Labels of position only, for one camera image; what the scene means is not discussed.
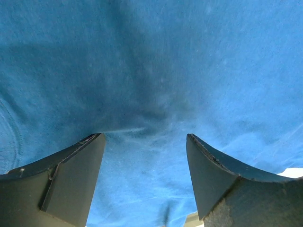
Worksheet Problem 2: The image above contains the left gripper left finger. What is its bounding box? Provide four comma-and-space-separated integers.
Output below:
0, 134, 106, 227

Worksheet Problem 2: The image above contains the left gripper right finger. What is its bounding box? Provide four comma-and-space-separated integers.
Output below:
186, 134, 303, 227

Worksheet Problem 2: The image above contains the blue printed t-shirt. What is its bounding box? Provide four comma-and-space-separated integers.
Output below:
0, 0, 303, 227

